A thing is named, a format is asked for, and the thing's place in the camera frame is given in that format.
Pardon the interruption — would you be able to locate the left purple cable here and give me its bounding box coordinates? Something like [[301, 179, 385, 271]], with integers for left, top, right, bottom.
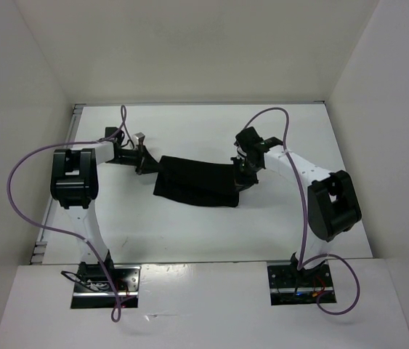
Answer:
[[10, 105, 136, 323]]

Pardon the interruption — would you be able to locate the purple cable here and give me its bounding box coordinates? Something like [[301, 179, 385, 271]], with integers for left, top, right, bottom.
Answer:
[[10, 105, 136, 323], [240, 108, 360, 316]]

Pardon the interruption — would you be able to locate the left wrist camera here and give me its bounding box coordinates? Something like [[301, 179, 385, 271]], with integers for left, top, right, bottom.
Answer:
[[131, 132, 145, 147]]

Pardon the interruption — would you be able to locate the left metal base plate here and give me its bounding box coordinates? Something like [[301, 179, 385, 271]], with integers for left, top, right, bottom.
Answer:
[[61, 265, 141, 309]]

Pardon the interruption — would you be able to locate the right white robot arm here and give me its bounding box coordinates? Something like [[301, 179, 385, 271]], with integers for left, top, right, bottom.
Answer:
[[232, 127, 362, 286]]

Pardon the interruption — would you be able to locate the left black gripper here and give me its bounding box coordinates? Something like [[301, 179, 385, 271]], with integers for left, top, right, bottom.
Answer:
[[105, 142, 164, 175]]

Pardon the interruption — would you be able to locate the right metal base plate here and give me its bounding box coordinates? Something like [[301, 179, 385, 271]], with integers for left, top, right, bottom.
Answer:
[[267, 262, 336, 306]]

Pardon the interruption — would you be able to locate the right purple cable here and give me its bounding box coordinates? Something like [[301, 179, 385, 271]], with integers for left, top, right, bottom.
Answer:
[[240, 108, 360, 316]]

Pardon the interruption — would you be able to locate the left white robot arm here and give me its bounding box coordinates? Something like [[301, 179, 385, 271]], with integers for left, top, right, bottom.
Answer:
[[50, 127, 158, 291]]

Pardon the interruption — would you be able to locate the black skirt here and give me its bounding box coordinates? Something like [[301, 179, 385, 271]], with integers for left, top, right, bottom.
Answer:
[[153, 156, 239, 207]]

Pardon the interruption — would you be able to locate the metal base plate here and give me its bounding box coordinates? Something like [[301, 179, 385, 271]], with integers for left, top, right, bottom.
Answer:
[[61, 265, 141, 309], [267, 262, 336, 306]]

